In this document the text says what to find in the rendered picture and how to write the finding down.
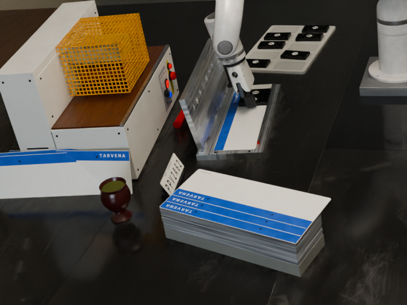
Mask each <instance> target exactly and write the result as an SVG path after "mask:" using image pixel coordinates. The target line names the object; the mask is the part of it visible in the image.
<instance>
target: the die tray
mask: <svg viewBox="0 0 407 305"><path fill-rule="evenodd" d="M303 27H304V25H272V26H271V27H270V28H269V29H268V30H267V32H266V33H265V34H264V35H263V36H262V37H261V39H260V40H259V41H258V42H257V44H256V45H255V46H254V47H253V48H252V49H251V50H250V52H249V53H248V54H247V55H246V59H270V61H271V62H270V64H269V65H268V66H267V67H266V68H250V69H251V72H255V73H283V74H305V73H306V72H307V70H308V69H309V67H310V66H311V64H312V63H313V62H314V60H315V59H316V57H317V56H318V54H319V53H320V52H321V50H322V48H323V47H324V46H325V44H326V43H327V42H328V40H329V38H330V37H331V36H332V34H333V33H334V31H335V30H336V27H335V26H329V29H328V31H327V33H323V38H322V40H321V41H296V37H297V35H298V34H299V33H302V29H303ZM286 32H291V36H290V38H289V39H288V41H285V43H286V44H285V46H284V47H283V49H258V48H257V46H258V45H259V44H260V42H261V41H264V36H265V35H266V34H267V33H286ZM285 50H293V51H310V55H309V56H308V57H307V59H306V60H296V59H281V58H280V55H281V54H282V53H283V52H284V51H285Z"/></svg>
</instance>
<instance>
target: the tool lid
mask: <svg viewBox="0 0 407 305"><path fill-rule="evenodd" d="M228 83H229V81H228V78H227V75H226V72H225V69H224V67H223V65H222V64H221V62H220V60H219V57H218V55H217V54H216V52H215V51H214V49H213V43H212V40H211V38H209V39H208V40H207V43H206V44H205V47H204V49H203V51H202V53H201V55H200V57H199V59H198V62H197V64H196V66H195V68H194V70H193V72H192V74H191V76H190V78H189V80H188V82H187V84H186V86H185V89H184V91H183V93H182V95H181V97H180V99H179V103H180V105H181V108H182V111H183V112H184V115H185V118H186V120H187V123H188V126H189V128H190V131H191V133H192V136H193V139H194V141H195V144H196V146H197V149H198V150H200V149H203V148H204V146H205V145H204V141H205V140H207V138H208V135H209V137H210V135H211V132H212V130H213V127H214V125H213V122H214V120H215V117H216V113H215V112H216V111H218V109H219V107H221V106H222V103H223V100H224V94H225V91H226V87H225V86H226V85H228Z"/></svg>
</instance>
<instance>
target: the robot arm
mask: <svg viewBox="0 0 407 305"><path fill-rule="evenodd" d="M243 3H244V0H216V8H215V12H214V13H212V14H210V15H208V16H207V17H206V18H205V20H204V23H205V25H206V27H207V30H208V32H209V35H210V37H211V40H212V43H213V49H214V51H215V52H216V54H217V55H218V57H219V60H220V62H221V64H222V65H224V67H226V68H227V70H228V74H229V77H230V80H231V83H232V85H233V88H234V90H235V92H236V94H239V93H240V95H241V98H242V99H244V101H245V104H246V106H247V108H253V107H256V105H257V102H256V100H255V97H254V94H253V91H252V86H253V83H254V76H253V74H252V72H251V69H250V67H249V65H248V62H247V60H246V57H245V55H246V53H245V50H244V48H243V45H242V43H241V40H240V37H239V35H240V29H241V24H242V16H243ZM377 37H378V50H379V59H378V60H377V61H375V62H373V63H372V64H371V65H370V66H369V75H370V76H371V77H372V78H373V79H375V80H377V81H380V82H385V83H395V84H396V83H404V82H407V0H379V1H378V3H377Z"/></svg>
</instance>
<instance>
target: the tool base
mask: <svg viewBox="0 0 407 305"><path fill-rule="evenodd" d="M225 87H226V91H225V94H224V100H223V103H222V106H221V107H219V109H218V111H216V112H215V113H216V117H215V120H214V122H213V125H214V127H213V130H212V132H211V135H210V137H209V135H208V138H207V140H205V141H204V143H203V144H204V145H205V146H204V148H203V149H200V150H198V151H197V154H196V158H197V161H201V160H238V159H264V157H265V152H266V148H267V144H268V140H269V137H270V132H271V129H272V125H273V121H274V116H275V113H276V109H277V104H278V101H279V97H280V92H281V84H275V89H274V93H273V97H272V100H271V104H270V108H269V111H268V115H267V118H266V122H265V126H264V129H263V134H262V138H261V141H260V144H257V145H256V149H248V150H231V151H216V152H217V153H214V152H215V151H214V147H215V144H216V142H217V138H218V136H219V133H220V130H221V128H222V125H223V122H224V120H225V116H226V114H227V111H228V108H229V105H230V103H231V100H232V98H233V94H234V88H233V87H232V88H228V85H226V86H225ZM249 150H250V151H251V152H248V151H249Z"/></svg>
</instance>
